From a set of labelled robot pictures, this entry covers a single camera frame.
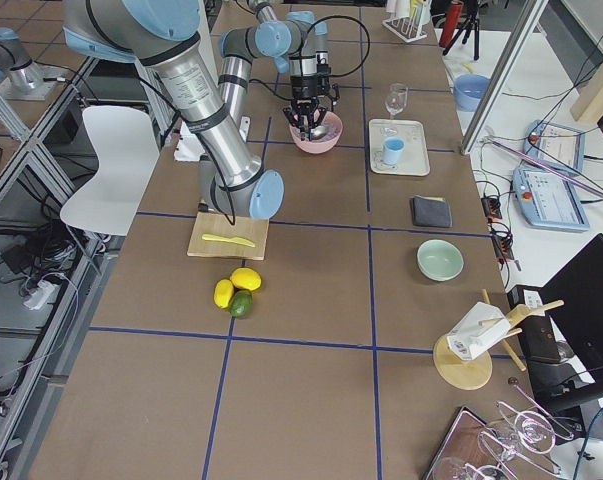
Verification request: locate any large blue bowl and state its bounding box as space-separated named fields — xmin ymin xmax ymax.
xmin=453 ymin=74 xmax=490 ymax=112

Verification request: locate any white power strip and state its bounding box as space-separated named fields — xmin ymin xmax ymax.
xmin=23 ymin=279 xmax=57 ymax=310

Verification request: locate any cream serving tray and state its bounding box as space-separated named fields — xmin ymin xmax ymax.
xmin=368 ymin=119 xmax=430 ymax=176

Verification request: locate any black monitor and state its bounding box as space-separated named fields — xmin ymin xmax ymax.
xmin=529 ymin=234 xmax=603 ymax=413

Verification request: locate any yellow lemon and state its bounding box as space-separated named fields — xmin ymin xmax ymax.
xmin=230 ymin=267 xmax=262 ymax=291
xmin=213 ymin=279 xmax=235 ymax=309

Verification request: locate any aluminium frame post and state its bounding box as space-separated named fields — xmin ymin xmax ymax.
xmin=460 ymin=0 xmax=549 ymax=155

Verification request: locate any white wire cup rack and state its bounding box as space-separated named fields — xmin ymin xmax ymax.
xmin=382 ymin=0 xmax=431 ymax=43

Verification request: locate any clear wine glass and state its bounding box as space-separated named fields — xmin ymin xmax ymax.
xmin=385 ymin=83 xmax=409 ymax=120

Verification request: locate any white plastic chair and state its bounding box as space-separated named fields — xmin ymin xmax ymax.
xmin=60 ymin=105 xmax=160 ymax=236

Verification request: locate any white carton on stand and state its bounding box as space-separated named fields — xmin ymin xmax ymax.
xmin=446 ymin=302 xmax=510 ymax=361

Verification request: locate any near teach pendant tablet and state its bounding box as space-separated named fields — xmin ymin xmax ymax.
xmin=512 ymin=167 xmax=590 ymax=232

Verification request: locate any metal ice scoop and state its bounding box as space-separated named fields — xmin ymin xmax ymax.
xmin=308 ymin=124 xmax=330 ymax=141

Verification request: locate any small blue cup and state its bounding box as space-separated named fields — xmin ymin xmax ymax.
xmin=382 ymin=137 xmax=405 ymax=166

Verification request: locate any mint green bowl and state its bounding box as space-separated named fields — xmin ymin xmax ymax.
xmin=416 ymin=239 xmax=464 ymax=282

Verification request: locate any yellow plastic knife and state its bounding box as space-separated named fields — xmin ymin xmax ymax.
xmin=201 ymin=233 xmax=256 ymax=248

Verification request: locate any teach pendant tablet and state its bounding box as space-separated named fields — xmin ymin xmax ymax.
xmin=523 ymin=120 xmax=585 ymax=175
xmin=512 ymin=167 xmax=590 ymax=232

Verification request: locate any black tripod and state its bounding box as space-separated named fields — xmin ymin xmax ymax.
xmin=442 ymin=0 xmax=480 ymax=60

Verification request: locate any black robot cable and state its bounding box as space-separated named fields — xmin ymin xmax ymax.
xmin=248 ymin=14 xmax=372 ymax=101

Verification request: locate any pink bowl of ice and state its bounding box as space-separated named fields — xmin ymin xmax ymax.
xmin=289 ymin=111 xmax=343 ymax=154

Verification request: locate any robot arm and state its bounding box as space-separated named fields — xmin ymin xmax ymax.
xmin=64 ymin=0 xmax=338 ymax=219

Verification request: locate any dark tray with glasses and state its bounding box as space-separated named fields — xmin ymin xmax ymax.
xmin=421 ymin=406 xmax=497 ymax=479

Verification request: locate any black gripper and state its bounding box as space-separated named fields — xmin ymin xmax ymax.
xmin=290 ymin=72 xmax=339 ymax=111

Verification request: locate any wooden cup tree stand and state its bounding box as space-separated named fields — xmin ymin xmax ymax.
xmin=433 ymin=289 xmax=564 ymax=390

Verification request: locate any far teach pendant tablet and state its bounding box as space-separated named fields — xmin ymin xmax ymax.
xmin=523 ymin=120 xmax=585 ymax=175

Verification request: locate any wooden cutting board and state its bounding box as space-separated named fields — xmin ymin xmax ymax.
xmin=187 ymin=212 xmax=269 ymax=260

